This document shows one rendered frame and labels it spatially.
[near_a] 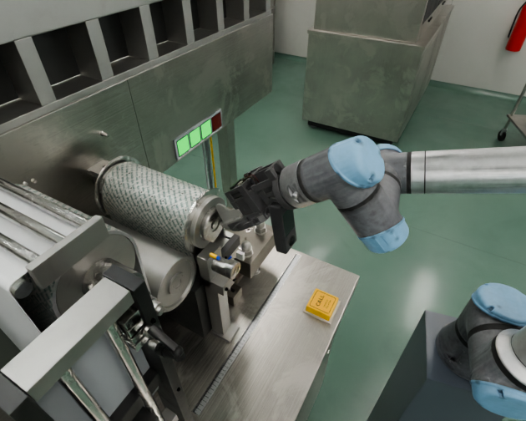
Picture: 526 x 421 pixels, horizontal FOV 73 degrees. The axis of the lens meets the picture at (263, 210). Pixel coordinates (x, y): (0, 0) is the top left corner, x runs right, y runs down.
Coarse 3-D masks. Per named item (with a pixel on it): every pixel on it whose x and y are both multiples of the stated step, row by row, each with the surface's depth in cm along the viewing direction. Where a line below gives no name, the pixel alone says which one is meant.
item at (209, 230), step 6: (210, 210) 72; (216, 210) 73; (204, 216) 71; (210, 216) 72; (216, 216) 74; (204, 222) 71; (210, 222) 72; (216, 222) 75; (204, 228) 71; (210, 228) 74; (216, 228) 76; (204, 234) 72; (210, 234) 74; (216, 234) 76; (210, 240) 75
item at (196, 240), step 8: (208, 200) 71; (216, 200) 74; (224, 200) 77; (200, 208) 70; (208, 208) 72; (200, 216) 70; (192, 224) 70; (192, 232) 70; (192, 240) 71; (200, 240) 73
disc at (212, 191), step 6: (204, 192) 71; (210, 192) 72; (216, 192) 75; (222, 192) 77; (198, 198) 69; (204, 198) 71; (222, 198) 78; (198, 204) 70; (192, 210) 69; (192, 216) 69; (186, 222) 68; (186, 228) 69; (186, 234) 70; (186, 240) 70; (186, 246) 71; (192, 246) 73; (192, 252) 74; (198, 252) 76
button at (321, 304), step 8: (312, 296) 100; (320, 296) 100; (328, 296) 100; (312, 304) 98; (320, 304) 98; (328, 304) 98; (336, 304) 100; (312, 312) 98; (320, 312) 96; (328, 312) 96; (328, 320) 96
